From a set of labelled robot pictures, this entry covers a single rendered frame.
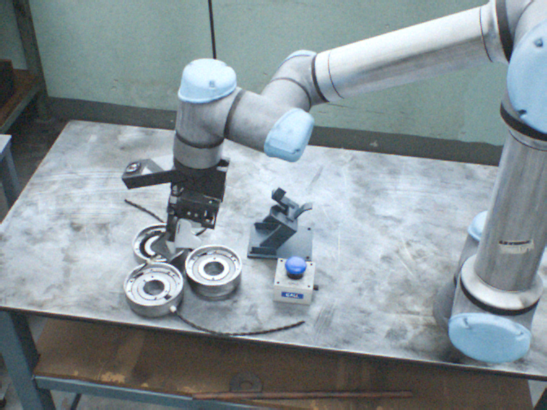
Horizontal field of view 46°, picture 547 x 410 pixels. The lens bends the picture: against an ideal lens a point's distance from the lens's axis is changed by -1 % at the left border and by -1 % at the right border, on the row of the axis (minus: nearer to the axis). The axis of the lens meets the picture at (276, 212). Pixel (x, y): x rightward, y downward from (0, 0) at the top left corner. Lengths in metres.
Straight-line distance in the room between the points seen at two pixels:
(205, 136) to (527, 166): 0.43
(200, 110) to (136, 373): 0.70
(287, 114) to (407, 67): 0.18
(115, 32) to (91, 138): 1.31
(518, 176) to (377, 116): 2.07
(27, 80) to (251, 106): 2.23
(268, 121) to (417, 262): 0.56
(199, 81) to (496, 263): 0.47
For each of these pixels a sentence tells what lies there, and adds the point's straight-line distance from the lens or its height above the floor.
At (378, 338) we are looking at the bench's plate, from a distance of 1.18.
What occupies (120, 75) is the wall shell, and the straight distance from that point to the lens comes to 2.98.
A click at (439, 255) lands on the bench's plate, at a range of 1.36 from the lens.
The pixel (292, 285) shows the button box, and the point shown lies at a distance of 1.18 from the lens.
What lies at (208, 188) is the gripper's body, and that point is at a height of 1.07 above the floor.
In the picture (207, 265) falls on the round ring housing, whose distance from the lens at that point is 1.24.
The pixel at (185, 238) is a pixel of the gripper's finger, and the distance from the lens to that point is 1.09.
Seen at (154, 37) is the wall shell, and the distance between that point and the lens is 2.84.
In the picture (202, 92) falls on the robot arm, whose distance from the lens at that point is 0.89.
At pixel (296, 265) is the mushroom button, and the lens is 1.17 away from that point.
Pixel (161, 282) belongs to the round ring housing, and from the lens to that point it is 1.21.
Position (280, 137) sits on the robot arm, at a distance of 0.89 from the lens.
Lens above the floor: 1.72
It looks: 41 degrees down
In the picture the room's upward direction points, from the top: 4 degrees clockwise
